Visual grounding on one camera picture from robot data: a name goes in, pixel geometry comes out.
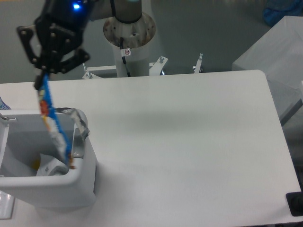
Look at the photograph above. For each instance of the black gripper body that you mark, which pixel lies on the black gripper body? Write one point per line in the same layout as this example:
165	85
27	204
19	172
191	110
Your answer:
60	27

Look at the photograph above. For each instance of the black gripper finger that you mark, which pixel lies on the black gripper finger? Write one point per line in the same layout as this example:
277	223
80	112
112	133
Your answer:
26	33
80	56

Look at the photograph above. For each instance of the blue snack wrapper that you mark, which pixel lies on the blue snack wrapper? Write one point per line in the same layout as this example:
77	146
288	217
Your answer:
49	117

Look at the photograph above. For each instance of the white plastic packaging trash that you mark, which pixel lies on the white plastic packaging trash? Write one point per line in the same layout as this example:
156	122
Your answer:
50	166

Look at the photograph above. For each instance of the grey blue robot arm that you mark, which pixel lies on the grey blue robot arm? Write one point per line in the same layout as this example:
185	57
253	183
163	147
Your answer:
125	11

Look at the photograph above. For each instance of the white trash can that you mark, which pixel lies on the white trash can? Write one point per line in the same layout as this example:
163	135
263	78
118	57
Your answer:
31	168

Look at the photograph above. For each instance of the blue white package left edge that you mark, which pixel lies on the blue white package left edge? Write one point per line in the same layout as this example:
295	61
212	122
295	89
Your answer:
3	105

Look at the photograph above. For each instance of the white covered box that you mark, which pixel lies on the white covered box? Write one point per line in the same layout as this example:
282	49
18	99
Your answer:
279	54

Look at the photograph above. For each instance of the blue bag in corner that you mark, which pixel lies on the blue bag in corner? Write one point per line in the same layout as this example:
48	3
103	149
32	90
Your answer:
275	10

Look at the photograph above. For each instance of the black device at table edge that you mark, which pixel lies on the black device at table edge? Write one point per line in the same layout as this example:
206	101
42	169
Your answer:
295	203

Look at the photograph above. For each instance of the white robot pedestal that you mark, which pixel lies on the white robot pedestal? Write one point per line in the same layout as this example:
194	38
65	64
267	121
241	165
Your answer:
130	43

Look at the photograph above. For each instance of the white table frame bracket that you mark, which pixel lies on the white table frame bracket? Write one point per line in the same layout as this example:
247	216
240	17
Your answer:
155	69

